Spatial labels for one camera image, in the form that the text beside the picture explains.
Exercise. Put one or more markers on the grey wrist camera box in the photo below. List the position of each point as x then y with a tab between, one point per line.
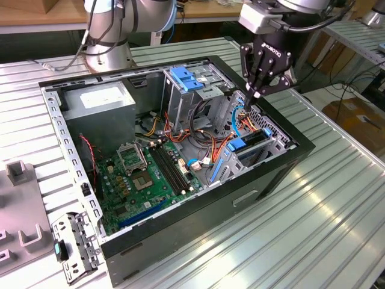
255	18

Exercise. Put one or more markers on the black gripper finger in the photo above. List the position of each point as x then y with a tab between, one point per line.
276	84
248	66

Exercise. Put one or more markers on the black RAM slot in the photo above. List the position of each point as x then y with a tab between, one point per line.
176	167
167	171

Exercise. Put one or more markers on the hard disk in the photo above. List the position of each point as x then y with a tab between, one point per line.
234	146

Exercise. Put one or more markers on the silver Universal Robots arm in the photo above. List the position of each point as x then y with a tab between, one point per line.
105	57

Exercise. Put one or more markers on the small black case switch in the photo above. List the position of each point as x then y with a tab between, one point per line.
85	189

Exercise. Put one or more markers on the CPU socket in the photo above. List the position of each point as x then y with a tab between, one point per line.
141	180

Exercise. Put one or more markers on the black latch with teal tab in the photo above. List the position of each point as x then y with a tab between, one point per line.
61	251

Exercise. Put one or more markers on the brown cardboard box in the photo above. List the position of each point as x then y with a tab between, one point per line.
337	60
361	126

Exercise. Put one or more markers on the metal slat side table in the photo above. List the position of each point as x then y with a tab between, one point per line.
355	39

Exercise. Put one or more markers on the blue plastic drive latch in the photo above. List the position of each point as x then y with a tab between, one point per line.
192	84

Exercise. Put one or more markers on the green motherboard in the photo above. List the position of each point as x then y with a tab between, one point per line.
114	186

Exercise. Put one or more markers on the blue expansion slot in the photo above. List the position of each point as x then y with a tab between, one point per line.
141	215

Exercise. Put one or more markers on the grey power supply unit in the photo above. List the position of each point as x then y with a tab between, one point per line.
99	126

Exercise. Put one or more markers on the grey metal disk bay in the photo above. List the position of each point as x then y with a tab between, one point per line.
281	144

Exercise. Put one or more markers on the grey parts rack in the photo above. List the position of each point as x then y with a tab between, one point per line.
21	204

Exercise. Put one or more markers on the grey metal drive cage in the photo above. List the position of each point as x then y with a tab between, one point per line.
177	105

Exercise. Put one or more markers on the white board connector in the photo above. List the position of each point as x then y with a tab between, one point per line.
183	167

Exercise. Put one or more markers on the black open PC case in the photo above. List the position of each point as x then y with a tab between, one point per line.
180	228

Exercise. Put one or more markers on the metal expansion card bracket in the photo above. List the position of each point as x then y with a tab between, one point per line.
81	238

